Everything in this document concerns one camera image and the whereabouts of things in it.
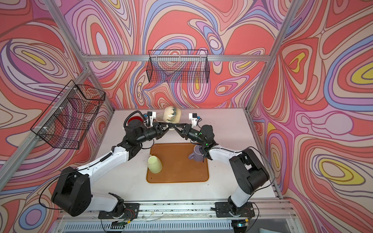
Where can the beige ceramic teapot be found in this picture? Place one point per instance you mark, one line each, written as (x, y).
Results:
(170, 114)

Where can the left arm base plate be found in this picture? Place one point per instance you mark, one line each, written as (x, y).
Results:
(125, 211)

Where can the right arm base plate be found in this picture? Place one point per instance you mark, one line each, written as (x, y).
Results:
(226, 209)

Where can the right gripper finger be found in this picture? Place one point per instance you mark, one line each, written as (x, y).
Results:
(181, 126)
(179, 132)

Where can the purple mug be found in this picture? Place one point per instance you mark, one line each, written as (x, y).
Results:
(196, 155)

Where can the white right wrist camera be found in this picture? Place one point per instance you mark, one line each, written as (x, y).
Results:
(194, 118)

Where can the back black wire basket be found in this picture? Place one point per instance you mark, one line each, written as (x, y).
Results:
(178, 66)

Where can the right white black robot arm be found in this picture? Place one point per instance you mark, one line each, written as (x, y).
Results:
(249, 171)

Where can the left black wire basket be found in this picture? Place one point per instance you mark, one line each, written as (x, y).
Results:
(71, 119)

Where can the black red mug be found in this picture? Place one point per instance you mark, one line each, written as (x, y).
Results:
(132, 118)

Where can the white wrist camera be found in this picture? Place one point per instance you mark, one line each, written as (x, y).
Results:
(151, 117)
(194, 118)

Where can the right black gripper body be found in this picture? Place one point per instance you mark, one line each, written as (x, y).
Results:
(193, 134)

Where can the black wire basket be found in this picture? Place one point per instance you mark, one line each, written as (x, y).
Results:
(71, 119)
(178, 66)

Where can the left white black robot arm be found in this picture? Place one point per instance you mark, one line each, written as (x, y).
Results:
(73, 193)

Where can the light green mug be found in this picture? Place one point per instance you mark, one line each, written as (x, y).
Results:
(154, 164)

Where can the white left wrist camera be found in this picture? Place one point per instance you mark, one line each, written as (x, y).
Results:
(151, 117)

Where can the orange brown serving tray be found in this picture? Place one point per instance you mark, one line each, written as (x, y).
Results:
(177, 165)

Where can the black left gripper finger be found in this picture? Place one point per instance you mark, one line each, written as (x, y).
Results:
(162, 132)
(166, 125)

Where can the aluminium rail with vents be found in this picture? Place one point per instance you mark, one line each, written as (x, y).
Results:
(262, 216)

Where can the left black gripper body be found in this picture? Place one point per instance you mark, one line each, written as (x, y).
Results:
(154, 132)

